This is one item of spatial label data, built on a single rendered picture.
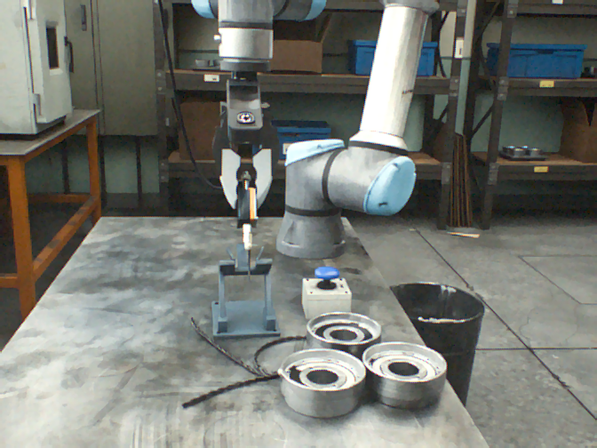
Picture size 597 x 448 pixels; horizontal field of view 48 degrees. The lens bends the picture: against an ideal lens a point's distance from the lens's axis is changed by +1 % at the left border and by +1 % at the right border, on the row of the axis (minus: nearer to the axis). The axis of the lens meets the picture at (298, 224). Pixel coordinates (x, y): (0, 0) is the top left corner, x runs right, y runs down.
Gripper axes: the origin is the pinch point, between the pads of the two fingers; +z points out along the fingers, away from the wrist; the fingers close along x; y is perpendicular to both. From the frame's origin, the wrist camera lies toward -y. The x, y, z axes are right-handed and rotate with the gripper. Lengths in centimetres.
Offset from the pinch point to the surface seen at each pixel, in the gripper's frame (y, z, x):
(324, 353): -18.1, 16.1, -9.1
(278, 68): 326, -4, -42
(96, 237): 47, 20, 29
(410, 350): -17.4, 16.6, -20.9
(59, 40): 226, -19, 68
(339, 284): 3.9, 15.2, -15.6
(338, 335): -9.4, 17.8, -12.8
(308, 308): 0.1, 17.6, -9.9
